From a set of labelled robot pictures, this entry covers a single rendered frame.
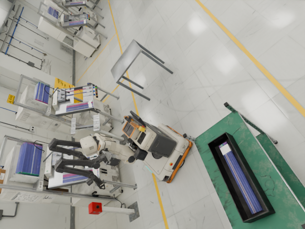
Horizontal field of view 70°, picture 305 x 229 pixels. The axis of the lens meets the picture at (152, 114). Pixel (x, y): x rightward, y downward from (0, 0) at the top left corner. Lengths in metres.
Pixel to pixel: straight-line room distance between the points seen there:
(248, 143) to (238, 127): 0.15
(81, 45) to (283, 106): 6.18
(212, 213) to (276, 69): 1.87
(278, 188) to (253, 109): 1.47
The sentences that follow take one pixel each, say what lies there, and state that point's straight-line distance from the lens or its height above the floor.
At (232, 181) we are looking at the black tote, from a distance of 1.70.
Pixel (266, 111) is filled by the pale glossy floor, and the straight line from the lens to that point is 2.83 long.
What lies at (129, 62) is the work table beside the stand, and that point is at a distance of 3.70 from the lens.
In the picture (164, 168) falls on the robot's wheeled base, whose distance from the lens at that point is 3.02.
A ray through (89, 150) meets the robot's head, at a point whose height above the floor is 1.32.
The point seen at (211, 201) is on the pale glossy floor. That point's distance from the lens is 2.89.
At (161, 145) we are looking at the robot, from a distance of 2.78.
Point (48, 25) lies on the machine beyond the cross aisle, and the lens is 7.34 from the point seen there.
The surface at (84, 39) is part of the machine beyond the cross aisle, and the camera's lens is 7.45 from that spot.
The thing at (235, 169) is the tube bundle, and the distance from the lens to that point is 1.66.
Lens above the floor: 2.48
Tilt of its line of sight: 39 degrees down
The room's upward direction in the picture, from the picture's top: 64 degrees counter-clockwise
